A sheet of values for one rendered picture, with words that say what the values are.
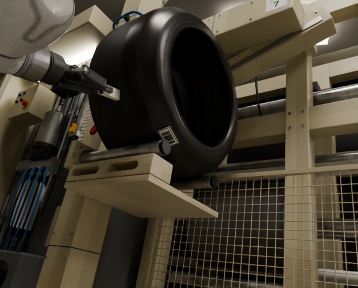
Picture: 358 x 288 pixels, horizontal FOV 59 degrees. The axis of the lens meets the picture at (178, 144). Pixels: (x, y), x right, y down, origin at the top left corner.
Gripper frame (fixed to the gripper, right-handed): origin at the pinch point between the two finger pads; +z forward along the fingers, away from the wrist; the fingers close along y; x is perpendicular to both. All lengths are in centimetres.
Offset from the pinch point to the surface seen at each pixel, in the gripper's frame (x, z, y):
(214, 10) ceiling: -207, 242, 98
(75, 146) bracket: 11.6, 6.6, 23.0
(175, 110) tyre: 4.0, 14.2, -12.5
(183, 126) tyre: 7.9, 18.4, -12.6
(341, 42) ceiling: -177, 353, -19
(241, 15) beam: -54, 63, -14
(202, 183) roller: 23.4, 36.3, -8.0
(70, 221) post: 35.9, 11.5, 29.7
